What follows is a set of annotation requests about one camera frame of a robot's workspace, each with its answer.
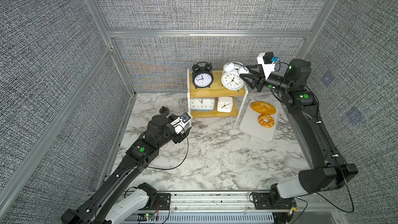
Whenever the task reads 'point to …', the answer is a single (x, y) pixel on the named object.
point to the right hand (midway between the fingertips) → (246, 66)
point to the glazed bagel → (268, 124)
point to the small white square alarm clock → (225, 104)
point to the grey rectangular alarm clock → (202, 104)
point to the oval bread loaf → (263, 108)
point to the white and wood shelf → (216, 90)
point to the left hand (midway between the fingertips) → (186, 120)
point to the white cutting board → (250, 124)
